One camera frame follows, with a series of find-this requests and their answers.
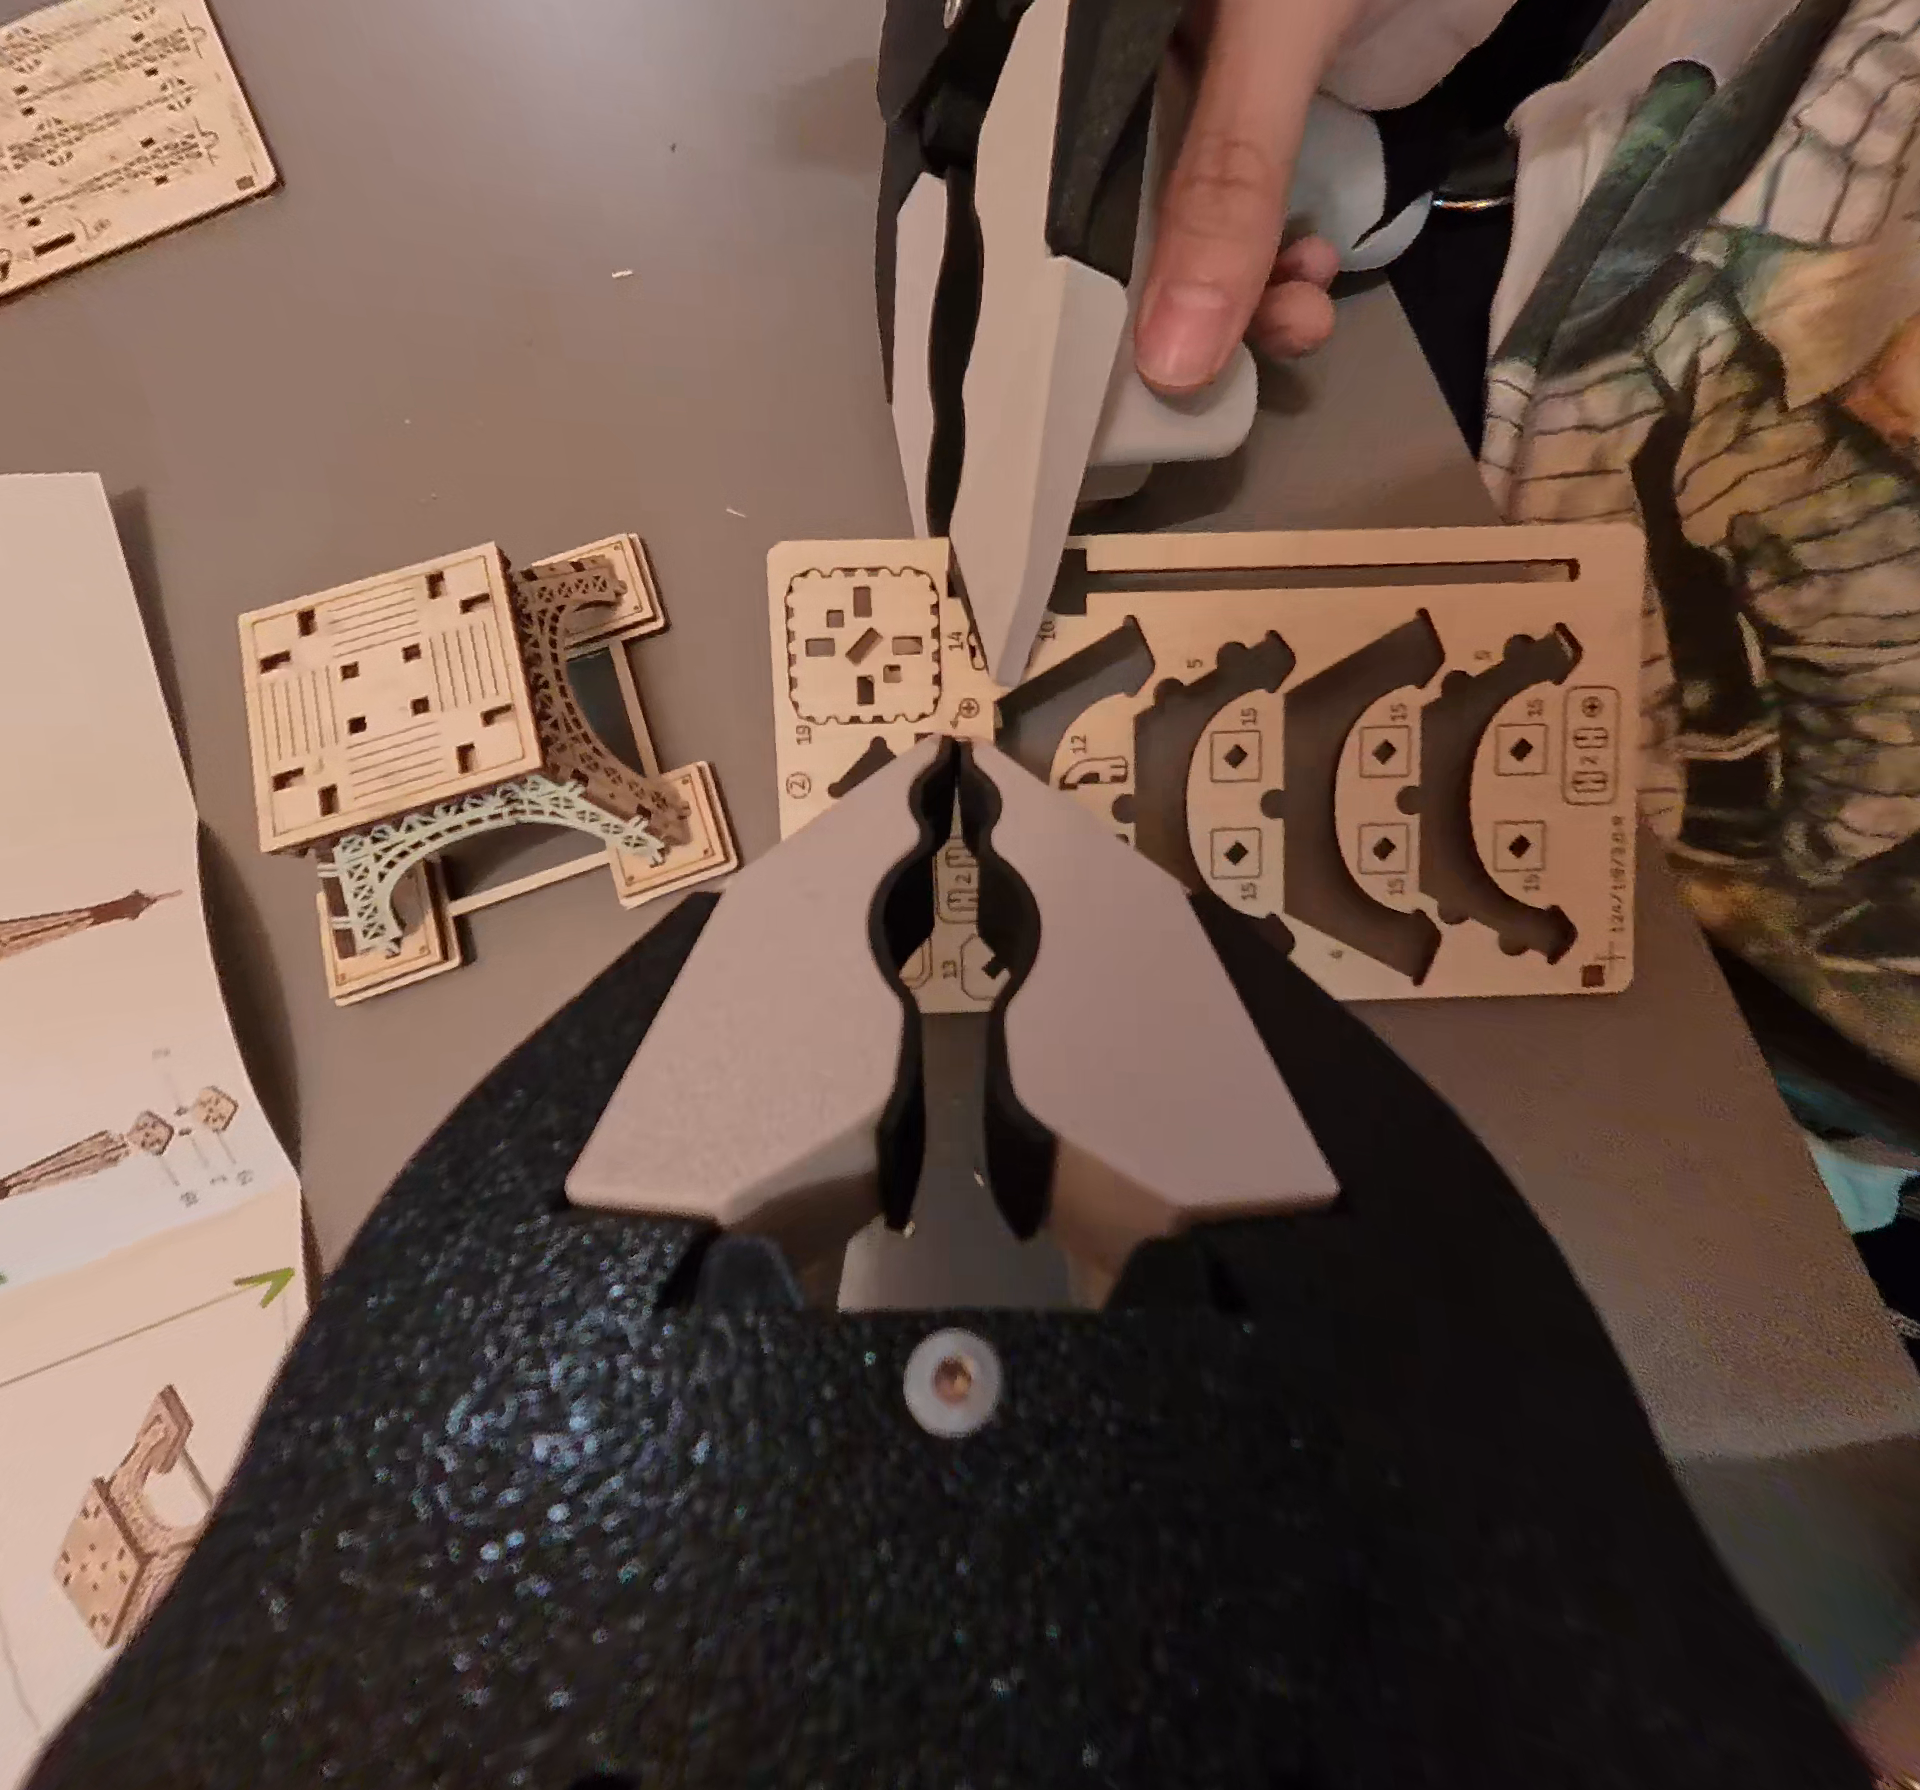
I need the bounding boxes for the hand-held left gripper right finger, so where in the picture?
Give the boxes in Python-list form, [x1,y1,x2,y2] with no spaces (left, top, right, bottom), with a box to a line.
[964,739,1343,1300]

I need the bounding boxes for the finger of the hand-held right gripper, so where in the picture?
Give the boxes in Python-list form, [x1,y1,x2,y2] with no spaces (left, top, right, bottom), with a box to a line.
[946,0,1131,686]
[884,168,964,554]

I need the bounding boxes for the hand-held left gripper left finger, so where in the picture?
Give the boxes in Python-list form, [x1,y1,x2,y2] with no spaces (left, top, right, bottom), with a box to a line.
[565,736,965,1275]

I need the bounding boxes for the wooden puzzle sheet with arches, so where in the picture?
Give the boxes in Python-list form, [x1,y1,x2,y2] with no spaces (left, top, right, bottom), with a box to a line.
[766,523,1652,1018]

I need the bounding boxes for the wooden tower base model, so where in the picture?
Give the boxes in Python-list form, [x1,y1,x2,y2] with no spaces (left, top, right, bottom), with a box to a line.
[237,533,740,1008]

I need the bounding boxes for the folded paper instruction sheet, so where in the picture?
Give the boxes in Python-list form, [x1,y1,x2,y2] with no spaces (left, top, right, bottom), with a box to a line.
[0,470,311,1732]

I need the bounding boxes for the person's printed white shirt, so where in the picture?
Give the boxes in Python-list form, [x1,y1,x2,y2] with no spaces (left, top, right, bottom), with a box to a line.
[1479,0,1920,1313]

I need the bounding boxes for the wooden puzzle sheet small parts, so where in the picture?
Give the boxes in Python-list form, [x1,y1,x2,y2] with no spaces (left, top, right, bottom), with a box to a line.
[0,0,282,303]

